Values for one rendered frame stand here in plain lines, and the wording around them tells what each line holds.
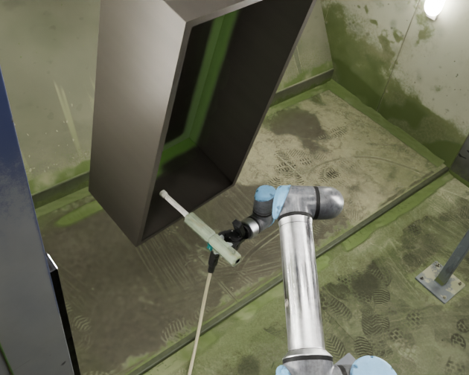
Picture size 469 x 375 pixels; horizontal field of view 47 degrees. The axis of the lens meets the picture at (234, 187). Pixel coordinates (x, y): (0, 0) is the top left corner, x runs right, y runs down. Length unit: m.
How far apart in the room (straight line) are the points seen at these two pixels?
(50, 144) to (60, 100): 0.24
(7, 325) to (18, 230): 0.30
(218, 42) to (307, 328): 1.23
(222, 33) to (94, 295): 1.37
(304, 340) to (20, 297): 0.81
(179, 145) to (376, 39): 1.71
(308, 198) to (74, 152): 1.61
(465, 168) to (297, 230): 2.15
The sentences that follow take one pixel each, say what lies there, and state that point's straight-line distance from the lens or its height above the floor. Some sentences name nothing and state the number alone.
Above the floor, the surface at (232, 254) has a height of 0.57.
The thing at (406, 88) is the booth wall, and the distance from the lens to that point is 3.77.
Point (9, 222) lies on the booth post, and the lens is 1.11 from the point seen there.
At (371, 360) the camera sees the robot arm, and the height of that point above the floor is 0.91.
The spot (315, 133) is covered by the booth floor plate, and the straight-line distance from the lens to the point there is 3.68.
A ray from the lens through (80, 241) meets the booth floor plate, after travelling 2.92.
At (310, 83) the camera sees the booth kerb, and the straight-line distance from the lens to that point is 3.99.
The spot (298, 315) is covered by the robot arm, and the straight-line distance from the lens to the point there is 1.66.
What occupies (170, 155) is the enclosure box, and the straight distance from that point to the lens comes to 2.64.
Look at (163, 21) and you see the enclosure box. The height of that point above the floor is 1.59.
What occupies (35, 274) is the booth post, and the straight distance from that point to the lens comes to 1.26.
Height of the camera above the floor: 2.32
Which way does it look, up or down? 46 degrees down
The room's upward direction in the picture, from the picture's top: 9 degrees clockwise
